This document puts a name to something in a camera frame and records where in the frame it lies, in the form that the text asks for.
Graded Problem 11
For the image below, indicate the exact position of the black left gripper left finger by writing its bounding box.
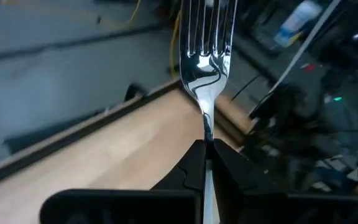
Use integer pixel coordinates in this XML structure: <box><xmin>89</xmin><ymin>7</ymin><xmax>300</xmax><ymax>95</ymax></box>
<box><xmin>39</xmin><ymin>139</ymin><xmax>208</xmax><ymax>224</ymax></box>

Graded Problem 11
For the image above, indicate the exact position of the dark grey desk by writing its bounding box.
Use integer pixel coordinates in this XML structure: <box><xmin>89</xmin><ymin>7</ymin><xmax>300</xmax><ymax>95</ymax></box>
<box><xmin>234</xmin><ymin>0</ymin><xmax>358</xmax><ymax>82</ymax></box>

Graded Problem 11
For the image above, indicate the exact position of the silver fork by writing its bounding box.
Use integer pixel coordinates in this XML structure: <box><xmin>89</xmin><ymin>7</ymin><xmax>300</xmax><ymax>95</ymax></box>
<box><xmin>178</xmin><ymin>0</ymin><xmax>239</xmax><ymax>224</ymax></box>

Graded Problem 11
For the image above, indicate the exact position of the white cable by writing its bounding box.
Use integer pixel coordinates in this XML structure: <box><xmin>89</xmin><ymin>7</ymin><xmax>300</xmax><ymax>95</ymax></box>
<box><xmin>267</xmin><ymin>0</ymin><xmax>344</xmax><ymax>96</ymax></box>

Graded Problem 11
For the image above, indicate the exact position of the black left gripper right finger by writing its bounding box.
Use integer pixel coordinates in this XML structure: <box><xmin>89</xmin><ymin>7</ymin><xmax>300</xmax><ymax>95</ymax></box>
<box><xmin>211</xmin><ymin>138</ymin><xmax>358</xmax><ymax>224</ymax></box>

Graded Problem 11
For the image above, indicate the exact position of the yellow power cable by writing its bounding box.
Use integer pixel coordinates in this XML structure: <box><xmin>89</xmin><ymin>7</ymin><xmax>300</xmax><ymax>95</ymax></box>
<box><xmin>168</xmin><ymin>8</ymin><xmax>183</xmax><ymax>79</ymax></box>
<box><xmin>103</xmin><ymin>0</ymin><xmax>143</xmax><ymax>29</ymax></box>

